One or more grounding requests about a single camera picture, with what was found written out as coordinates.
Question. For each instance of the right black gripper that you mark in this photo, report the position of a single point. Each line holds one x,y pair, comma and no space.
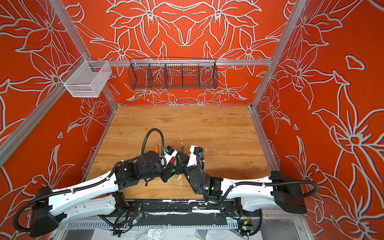
180,170

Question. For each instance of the white wire basket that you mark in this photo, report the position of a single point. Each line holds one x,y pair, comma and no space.
84,80

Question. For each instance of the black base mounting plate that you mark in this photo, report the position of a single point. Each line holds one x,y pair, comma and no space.
229,208

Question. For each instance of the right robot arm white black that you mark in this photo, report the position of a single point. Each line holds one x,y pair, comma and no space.
277,190

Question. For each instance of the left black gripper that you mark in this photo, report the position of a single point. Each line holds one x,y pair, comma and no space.
169,171

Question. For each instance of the white cable duct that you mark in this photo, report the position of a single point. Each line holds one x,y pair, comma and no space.
100,224

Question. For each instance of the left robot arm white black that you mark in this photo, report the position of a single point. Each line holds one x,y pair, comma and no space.
100,196

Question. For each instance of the orange pen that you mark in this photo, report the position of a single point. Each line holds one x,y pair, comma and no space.
156,149

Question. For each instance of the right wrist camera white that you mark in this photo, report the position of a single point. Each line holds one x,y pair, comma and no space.
195,152

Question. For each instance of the black wire basket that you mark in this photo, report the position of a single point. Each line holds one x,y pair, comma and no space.
174,74

